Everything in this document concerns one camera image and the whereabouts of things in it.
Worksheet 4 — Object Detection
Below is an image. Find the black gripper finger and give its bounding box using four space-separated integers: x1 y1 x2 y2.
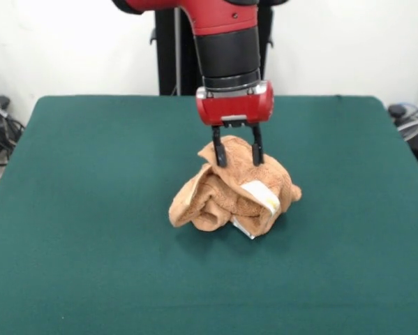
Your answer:
251 124 264 165
211 125 228 168

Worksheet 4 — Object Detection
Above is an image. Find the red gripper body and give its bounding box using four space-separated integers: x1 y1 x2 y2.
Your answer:
195 80 275 129

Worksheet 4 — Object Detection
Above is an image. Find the tan terry towel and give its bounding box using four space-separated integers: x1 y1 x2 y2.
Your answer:
168 135 304 241

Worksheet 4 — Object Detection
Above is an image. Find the small black round device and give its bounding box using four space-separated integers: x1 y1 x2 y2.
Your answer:
388 104 407 121

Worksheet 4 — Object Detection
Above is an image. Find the dark green tablecloth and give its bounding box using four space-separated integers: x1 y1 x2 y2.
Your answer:
0 94 418 335

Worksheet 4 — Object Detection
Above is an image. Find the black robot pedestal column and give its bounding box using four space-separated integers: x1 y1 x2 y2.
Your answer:
149 0 276 96

